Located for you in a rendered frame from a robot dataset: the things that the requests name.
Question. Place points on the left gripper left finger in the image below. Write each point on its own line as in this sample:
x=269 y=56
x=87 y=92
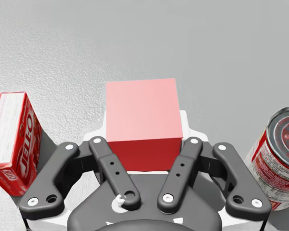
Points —
x=115 y=173

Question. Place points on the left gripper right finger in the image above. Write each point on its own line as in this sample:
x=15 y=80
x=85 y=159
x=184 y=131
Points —
x=178 y=173

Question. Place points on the pink cube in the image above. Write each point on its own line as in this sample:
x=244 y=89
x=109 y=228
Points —
x=142 y=115

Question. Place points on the red and white can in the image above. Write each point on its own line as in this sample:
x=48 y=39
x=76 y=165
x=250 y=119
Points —
x=277 y=163

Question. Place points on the red carton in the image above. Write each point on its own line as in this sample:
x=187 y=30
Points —
x=14 y=144

